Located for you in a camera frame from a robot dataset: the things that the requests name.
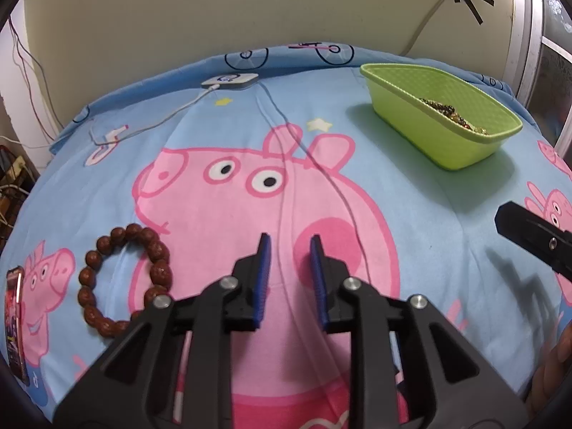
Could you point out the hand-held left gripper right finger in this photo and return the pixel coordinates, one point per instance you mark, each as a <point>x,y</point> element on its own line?
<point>318,277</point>

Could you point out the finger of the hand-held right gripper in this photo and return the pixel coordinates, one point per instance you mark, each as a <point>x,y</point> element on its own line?
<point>531,237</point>

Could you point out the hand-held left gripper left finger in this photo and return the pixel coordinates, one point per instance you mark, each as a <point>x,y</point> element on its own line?
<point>263,272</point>

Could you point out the green plastic basin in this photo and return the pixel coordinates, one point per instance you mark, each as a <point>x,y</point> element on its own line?
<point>429,138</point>

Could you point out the blue cartoon pig blanket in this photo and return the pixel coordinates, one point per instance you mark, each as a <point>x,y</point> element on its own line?
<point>402,214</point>

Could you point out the white square charger device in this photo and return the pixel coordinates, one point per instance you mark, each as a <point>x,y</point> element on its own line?
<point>232,81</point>

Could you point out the smartphone with red case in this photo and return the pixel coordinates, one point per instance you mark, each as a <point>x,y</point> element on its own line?
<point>13,321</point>

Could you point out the white window frame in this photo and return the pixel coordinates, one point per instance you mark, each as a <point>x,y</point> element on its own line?
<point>520,53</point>

